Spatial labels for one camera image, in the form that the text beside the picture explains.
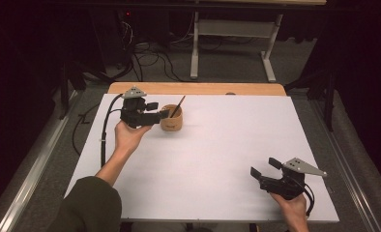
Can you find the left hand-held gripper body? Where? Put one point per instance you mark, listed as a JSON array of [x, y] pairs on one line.
[[137, 117]]

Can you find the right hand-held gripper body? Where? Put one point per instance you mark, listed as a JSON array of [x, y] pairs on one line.
[[285, 187]]

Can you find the wooden cup with animal figure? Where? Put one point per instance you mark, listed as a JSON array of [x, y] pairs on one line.
[[171, 121]]

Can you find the dark chopstick with patterned end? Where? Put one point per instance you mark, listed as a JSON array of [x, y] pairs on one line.
[[178, 105]]

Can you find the person's left hand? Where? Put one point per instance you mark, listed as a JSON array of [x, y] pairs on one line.
[[129, 138]]

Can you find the person's right hand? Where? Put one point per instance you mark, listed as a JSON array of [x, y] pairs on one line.
[[291, 209]]

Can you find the wooden table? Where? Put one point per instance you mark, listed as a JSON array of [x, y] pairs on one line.
[[204, 88]]

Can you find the white table board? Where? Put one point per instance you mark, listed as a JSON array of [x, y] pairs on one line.
[[211, 154]]

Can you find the black metal stand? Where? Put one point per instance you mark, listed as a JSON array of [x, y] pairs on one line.
[[327, 93], [66, 87]]

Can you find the dark green sleeve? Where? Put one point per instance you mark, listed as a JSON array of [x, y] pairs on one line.
[[88, 206]]

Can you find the metal floor rail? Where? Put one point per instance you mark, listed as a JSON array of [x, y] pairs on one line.
[[349, 167], [34, 167]]

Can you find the white metal desk frame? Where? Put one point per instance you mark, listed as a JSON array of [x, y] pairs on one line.
[[233, 29]]

